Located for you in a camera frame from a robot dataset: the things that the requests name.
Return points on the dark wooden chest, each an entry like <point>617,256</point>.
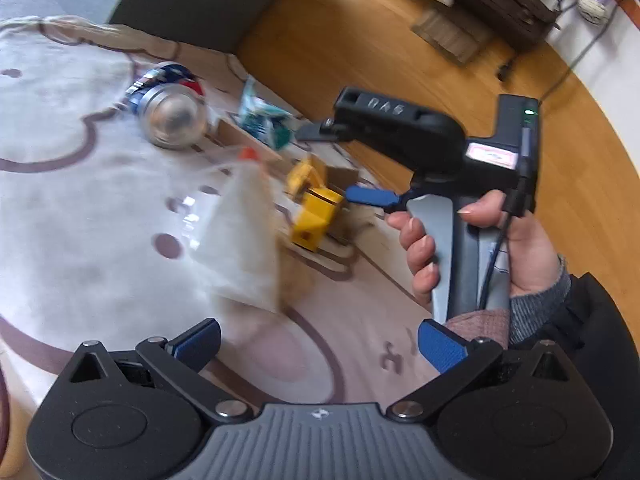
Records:
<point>505,5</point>

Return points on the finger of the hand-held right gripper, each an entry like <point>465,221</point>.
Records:
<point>325,131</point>
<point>370,196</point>

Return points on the teal white wrapper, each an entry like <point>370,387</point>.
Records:
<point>260,120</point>

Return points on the person's right forearm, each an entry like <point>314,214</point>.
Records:
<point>590,320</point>

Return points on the yellow small box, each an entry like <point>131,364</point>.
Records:
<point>312,210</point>

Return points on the person's right hand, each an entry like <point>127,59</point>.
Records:
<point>530,255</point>

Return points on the printed cartoon blanket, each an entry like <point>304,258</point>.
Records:
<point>75,210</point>

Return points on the clear plastic bottle orange cap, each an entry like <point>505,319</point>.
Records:
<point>240,240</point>

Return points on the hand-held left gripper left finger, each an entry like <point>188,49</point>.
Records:
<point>197,342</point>

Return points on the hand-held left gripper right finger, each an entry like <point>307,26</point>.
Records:
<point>440,345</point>

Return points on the crushed soda can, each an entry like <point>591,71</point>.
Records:
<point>170,115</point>

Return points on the grey bench cushion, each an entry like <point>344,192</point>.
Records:
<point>25,5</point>

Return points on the white round wall fitting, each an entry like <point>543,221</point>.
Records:
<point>593,8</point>

